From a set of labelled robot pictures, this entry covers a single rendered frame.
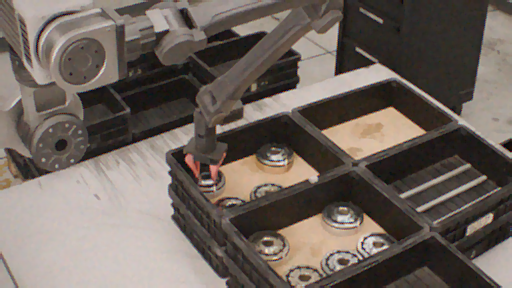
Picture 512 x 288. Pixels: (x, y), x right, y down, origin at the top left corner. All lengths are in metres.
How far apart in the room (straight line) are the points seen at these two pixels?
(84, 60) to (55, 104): 0.36
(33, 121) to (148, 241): 0.56
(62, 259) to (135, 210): 0.29
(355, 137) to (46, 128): 0.99
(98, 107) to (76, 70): 1.72
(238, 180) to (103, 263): 0.45
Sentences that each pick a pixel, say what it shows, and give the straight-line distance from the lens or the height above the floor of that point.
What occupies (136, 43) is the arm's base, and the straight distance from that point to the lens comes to 1.32.
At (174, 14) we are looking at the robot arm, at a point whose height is 1.47.
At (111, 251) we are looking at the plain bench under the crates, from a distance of 1.99.
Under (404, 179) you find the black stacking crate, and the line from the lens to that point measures 2.05.
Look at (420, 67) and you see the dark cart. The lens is 3.46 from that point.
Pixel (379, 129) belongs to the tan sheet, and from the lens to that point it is 2.24.
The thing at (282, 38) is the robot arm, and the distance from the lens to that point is 1.63.
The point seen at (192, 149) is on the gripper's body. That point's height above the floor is 0.96.
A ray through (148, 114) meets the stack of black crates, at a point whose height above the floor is 0.38.
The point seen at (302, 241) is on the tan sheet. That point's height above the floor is 0.83.
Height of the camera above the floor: 2.04
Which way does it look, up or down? 35 degrees down
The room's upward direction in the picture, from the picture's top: 5 degrees clockwise
